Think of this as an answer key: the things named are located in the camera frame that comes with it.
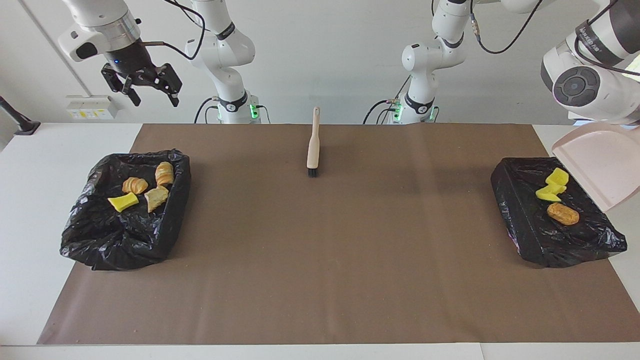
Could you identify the brown lumpy nugget piece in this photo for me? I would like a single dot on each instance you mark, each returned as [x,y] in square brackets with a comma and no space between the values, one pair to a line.
[563,214]

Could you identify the pale green rock-like chunk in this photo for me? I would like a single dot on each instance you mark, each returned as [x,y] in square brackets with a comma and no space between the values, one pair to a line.
[156,197]

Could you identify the white wall power outlet box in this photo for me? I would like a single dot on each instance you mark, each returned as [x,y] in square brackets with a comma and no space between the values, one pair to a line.
[82,112]

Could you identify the yellow sponge piece green edge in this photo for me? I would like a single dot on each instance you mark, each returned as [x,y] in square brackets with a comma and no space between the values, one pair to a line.
[547,195]

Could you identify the small yellow sponge piece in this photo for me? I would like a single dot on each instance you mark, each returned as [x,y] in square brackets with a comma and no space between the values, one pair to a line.
[124,201]

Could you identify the black camera stand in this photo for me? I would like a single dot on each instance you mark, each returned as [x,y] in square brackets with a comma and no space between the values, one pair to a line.
[25,127]

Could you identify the loosely bagged black trash bin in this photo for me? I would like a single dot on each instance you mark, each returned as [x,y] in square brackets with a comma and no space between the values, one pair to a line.
[125,240]

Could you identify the tightly bagged black trash bin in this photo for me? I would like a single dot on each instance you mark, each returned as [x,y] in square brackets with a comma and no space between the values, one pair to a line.
[525,225]

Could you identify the brown paper table mat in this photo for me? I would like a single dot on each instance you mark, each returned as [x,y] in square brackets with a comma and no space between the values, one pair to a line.
[320,315]

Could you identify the beige plastic dustpan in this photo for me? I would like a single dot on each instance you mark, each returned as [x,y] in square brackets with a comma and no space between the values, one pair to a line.
[605,165]

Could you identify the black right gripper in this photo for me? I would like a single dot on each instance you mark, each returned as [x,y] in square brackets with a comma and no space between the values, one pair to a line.
[132,65]

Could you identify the orange striped toy croissant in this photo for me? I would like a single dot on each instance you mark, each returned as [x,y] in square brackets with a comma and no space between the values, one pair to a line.
[135,185]
[164,173]

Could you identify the beige hand brush black bristles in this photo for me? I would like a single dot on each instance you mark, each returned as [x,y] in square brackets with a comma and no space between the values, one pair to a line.
[313,150]

